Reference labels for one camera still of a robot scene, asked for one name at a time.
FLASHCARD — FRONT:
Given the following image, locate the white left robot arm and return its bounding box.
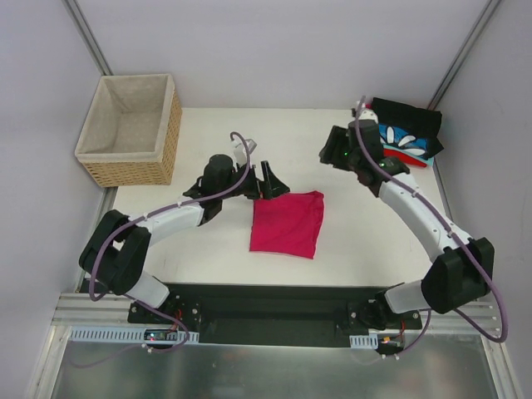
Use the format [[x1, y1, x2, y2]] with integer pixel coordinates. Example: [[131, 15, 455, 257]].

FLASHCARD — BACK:
[[79, 155, 290, 323]]

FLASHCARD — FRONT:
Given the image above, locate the aluminium corner post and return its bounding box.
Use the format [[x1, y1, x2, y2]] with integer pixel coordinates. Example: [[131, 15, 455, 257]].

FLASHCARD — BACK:
[[62, 0, 113, 76], [426, 0, 504, 111]]

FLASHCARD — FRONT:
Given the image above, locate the light teal t-shirt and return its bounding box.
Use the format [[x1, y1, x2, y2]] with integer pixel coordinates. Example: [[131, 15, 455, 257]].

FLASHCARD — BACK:
[[381, 136, 430, 164]]

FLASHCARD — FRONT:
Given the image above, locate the left aluminium corner post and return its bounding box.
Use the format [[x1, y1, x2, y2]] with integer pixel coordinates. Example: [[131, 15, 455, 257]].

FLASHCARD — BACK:
[[62, 0, 113, 76]]

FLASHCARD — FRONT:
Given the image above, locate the woven wicker basket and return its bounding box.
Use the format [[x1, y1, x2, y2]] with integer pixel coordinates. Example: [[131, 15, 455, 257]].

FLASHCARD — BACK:
[[75, 74, 182, 188]]

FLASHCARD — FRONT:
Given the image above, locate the right white cable duct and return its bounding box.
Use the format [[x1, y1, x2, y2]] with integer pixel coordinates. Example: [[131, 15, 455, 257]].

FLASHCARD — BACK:
[[349, 333, 379, 350]]

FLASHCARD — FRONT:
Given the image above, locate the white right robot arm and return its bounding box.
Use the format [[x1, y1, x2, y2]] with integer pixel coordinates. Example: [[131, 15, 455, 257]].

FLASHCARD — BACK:
[[319, 119, 495, 328]]

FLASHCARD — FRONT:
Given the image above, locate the right aluminium corner post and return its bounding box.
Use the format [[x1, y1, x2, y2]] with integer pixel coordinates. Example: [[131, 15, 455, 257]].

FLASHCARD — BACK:
[[426, 0, 504, 111]]

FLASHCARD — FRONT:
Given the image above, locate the black printed t-shirt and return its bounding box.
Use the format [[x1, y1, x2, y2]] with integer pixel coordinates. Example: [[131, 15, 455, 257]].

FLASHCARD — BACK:
[[371, 97, 444, 161]]

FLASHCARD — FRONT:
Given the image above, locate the red t-shirt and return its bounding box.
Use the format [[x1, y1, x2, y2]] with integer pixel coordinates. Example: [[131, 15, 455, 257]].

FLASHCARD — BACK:
[[384, 146, 430, 168]]

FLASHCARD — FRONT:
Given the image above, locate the left white cable duct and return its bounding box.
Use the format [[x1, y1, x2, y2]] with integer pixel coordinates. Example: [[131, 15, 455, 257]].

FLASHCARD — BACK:
[[70, 327, 200, 345]]

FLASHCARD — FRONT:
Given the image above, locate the aluminium frame rail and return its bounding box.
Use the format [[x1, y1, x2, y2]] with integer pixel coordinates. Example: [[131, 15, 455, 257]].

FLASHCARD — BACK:
[[52, 293, 501, 336]]

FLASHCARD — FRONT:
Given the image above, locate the magenta pink t-shirt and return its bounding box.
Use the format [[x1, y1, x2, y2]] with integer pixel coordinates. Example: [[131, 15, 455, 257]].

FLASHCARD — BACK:
[[249, 191, 325, 259]]

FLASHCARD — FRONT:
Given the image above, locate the white cable duct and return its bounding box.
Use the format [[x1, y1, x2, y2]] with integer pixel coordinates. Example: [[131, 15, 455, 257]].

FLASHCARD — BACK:
[[349, 333, 379, 350], [70, 327, 200, 345]]

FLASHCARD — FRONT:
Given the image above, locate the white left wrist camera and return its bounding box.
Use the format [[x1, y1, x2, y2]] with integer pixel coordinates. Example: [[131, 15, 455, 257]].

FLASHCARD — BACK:
[[232, 139, 257, 167]]

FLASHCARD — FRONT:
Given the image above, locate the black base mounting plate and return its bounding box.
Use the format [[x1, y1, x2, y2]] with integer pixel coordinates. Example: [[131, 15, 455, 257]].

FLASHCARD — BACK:
[[78, 278, 423, 347]]

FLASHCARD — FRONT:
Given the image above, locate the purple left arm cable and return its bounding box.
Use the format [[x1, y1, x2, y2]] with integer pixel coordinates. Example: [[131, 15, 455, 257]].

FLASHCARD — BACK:
[[66, 131, 253, 369]]

